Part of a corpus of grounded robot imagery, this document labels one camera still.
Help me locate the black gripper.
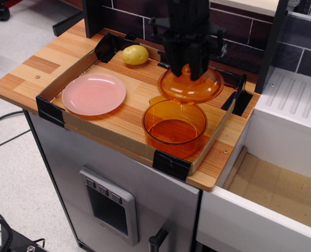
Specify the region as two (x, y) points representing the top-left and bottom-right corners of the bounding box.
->
(149, 1), (227, 81)

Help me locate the orange transparent pot lid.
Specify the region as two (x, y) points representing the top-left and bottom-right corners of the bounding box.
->
(157, 64), (224, 104)

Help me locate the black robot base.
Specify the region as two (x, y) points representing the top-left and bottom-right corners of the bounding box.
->
(0, 214), (47, 252)

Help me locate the orange transparent pot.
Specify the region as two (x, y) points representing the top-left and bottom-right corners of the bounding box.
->
(142, 96), (208, 159)

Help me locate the yellow toy potato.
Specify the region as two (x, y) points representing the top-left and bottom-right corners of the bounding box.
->
(122, 45), (149, 66)

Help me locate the pink plastic plate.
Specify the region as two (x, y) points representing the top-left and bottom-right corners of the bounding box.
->
(62, 73), (126, 116)

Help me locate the cardboard fence with black tape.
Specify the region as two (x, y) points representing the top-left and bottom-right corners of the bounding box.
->
(36, 30), (259, 191)

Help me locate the grey toy dishwasher cabinet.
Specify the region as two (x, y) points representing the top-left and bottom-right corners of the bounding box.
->
(25, 112), (200, 251)

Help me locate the white toy sink unit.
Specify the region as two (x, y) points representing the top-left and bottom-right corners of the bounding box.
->
(196, 68), (311, 251)

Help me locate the black caster wheel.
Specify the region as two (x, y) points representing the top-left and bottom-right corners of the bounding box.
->
(0, 0), (10, 22)

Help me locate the black metal frame bar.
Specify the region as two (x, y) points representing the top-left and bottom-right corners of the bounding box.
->
(52, 12), (83, 37)

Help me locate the black floor cable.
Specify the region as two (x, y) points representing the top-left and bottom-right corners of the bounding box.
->
(0, 110), (31, 150)

